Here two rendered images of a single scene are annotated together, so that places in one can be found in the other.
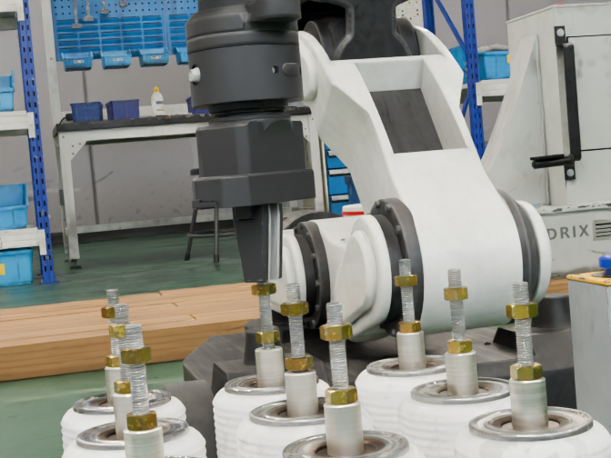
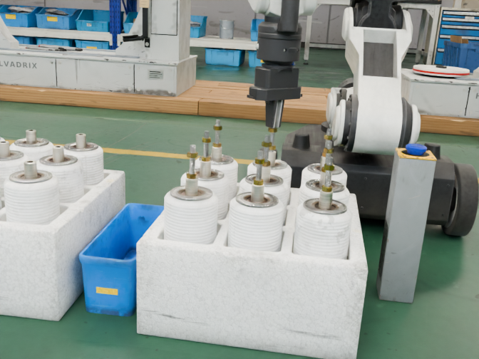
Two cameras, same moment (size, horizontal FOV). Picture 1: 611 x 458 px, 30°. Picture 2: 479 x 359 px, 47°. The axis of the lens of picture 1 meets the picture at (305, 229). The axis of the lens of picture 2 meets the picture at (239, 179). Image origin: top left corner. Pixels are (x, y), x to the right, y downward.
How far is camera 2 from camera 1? 0.38 m
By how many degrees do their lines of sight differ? 24
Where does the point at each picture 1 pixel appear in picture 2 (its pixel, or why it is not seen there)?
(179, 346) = (317, 118)
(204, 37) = (261, 33)
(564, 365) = not seen: hidden behind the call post
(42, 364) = (258, 115)
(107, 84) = not seen: outside the picture
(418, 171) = (371, 85)
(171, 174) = not seen: hidden behind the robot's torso
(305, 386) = (264, 172)
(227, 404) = (250, 169)
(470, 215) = (383, 109)
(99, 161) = (333, 9)
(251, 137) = (271, 75)
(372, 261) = (338, 120)
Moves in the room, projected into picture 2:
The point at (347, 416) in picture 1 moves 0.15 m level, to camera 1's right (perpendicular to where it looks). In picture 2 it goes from (257, 189) to (343, 204)
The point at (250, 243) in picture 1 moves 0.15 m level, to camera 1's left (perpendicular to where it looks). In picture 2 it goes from (269, 112) to (203, 105)
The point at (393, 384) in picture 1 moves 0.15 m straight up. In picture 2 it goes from (311, 175) to (318, 103)
